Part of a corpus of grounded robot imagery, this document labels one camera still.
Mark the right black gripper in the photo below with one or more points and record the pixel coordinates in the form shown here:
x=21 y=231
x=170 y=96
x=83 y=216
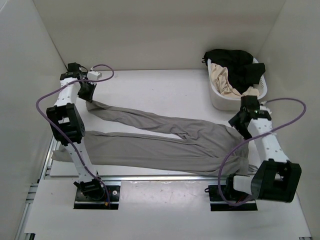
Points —
x=235 y=121

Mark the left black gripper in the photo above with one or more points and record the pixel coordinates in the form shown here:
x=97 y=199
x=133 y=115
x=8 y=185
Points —
x=89 y=97

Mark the grey trousers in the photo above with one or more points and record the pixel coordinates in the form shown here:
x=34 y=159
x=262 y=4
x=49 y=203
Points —
x=174 y=144

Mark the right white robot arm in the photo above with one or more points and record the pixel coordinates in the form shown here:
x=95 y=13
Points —
x=277 y=178

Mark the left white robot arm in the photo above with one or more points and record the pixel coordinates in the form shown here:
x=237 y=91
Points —
x=65 y=115

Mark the white laundry basket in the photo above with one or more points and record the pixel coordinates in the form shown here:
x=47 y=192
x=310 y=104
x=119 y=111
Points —
x=233 y=100

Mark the black garment in basket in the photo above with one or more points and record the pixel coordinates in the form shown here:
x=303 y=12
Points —
x=242 y=71

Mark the beige garment in basket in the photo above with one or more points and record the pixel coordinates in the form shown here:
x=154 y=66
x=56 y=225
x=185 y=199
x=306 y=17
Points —
x=219 y=79

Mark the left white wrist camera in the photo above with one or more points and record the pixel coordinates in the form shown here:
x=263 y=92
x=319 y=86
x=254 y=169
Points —
x=94 y=75

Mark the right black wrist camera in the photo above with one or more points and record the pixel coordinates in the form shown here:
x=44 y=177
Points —
x=249 y=103

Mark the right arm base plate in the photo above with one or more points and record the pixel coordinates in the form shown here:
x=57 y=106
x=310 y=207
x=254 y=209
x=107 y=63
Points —
x=218 y=205

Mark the aluminium table frame rail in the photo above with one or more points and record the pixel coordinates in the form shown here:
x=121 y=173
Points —
x=154 y=205

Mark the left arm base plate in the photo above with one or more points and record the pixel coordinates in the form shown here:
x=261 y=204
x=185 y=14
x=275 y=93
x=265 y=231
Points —
x=92 y=196

